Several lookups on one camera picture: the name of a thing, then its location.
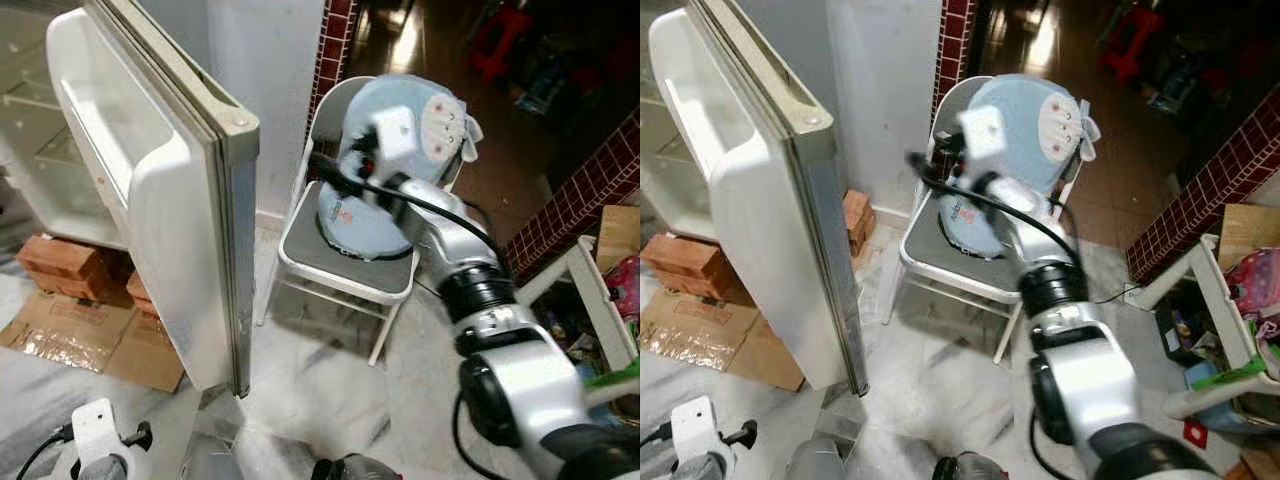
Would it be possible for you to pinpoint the pink patterned bag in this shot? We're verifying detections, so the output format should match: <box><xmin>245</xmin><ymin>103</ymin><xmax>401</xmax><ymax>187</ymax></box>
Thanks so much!
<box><xmin>1224</xmin><ymin>249</ymin><xmax>1280</xmax><ymax>323</ymax></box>
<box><xmin>600</xmin><ymin>254</ymin><xmax>641</xmax><ymax>323</ymax></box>

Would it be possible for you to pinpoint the flat brown cardboard sheet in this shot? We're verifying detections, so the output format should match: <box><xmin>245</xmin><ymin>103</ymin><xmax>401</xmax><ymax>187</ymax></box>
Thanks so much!
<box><xmin>0</xmin><ymin>288</ymin><xmax>188</xmax><ymax>394</ymax></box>
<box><xmin>640</xmin><ymin>288</ymin><xmax>807</xmax><ymax>392</ymax></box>

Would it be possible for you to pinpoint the grey fridge door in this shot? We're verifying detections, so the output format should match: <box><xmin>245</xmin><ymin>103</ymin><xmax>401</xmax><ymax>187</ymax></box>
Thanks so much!
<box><xmin>647</xmin><ymin>0</ymin><xmax>871</xmax><ymax>394</ymax></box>
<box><xmin>45</xmin><ymin>0</ymin><xmax>263</xmax><ymax>398</ymax></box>

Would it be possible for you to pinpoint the small white table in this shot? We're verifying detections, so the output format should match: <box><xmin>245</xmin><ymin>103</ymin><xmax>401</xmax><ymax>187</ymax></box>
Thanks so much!
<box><xmin>514</xmin><ymin>234</ymin><xmax>641</xmax><ymax>403</ymax></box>
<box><xmin>1129</xmin><ymin>234</ymin><xmax>1280</xmax><ymax>422</ymax></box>

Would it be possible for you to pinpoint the red plastic stool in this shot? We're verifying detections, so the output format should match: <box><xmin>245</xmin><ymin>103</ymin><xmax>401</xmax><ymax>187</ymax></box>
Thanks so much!
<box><xmin>469</xmin><ymin>4</ymin><xmax>532</xmax><ymax>82</ymax></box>
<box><xmin>1097</xmin><ymin>7</ymin><xmax>1167</xmax><ymax>82</ymax></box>

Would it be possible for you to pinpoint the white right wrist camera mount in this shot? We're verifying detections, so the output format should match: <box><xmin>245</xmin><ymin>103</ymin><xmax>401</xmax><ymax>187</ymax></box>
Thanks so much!
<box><xmin>958</xmin><ymin>104</ymin><xmax>1010</xmax><ymax>177</ymax></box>
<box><xmin>364</xmin><ymin>104</ymin><xmax>417</xmax><ymax>182</ymax></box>

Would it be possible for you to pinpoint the silver robot right leg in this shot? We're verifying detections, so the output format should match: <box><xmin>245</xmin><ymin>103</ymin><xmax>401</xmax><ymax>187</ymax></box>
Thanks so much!
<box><xmin>309</xmin><ymin>454</ymin><xmax>402</xmax><ymax>480</ymax></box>
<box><xmin>934</xmin><ymin>452</ymin><xmax>1007</xmax><ymax>480</ymax></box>

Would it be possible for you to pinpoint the light blue baby cushion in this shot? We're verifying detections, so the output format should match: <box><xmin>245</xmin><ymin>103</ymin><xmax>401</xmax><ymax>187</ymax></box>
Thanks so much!
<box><xmin>317</xmin><ymin>72</ymin><xmax>484</xmax><ymax>264</ymax></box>
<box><xmin>934</xmin><ymin>72</ymin><xmax>1102</xmax><ymax>262</ymax></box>

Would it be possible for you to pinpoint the white folding chair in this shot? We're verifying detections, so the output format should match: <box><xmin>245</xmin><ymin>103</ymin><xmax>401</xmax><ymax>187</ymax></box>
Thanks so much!
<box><xmin>879</xmin><ymin>75</ymin><xmax>1088</xmax><ymax>367</ymax></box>
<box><xmin>257</xmin><ymin>75</ymin><xmax>473</xmax><ymax>367</ymax></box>

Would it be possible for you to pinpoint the brown cardboard box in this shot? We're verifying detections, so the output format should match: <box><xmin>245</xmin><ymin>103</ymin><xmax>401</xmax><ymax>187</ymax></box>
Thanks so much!
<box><xmin>1214</xmin><ymin>202</ymin><xmax>1280</xmax><ymax>272</ymax></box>
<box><xmin>597</xmin><ymin>204</ymin><xmax>641</xmax><ymax>277</ymax></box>

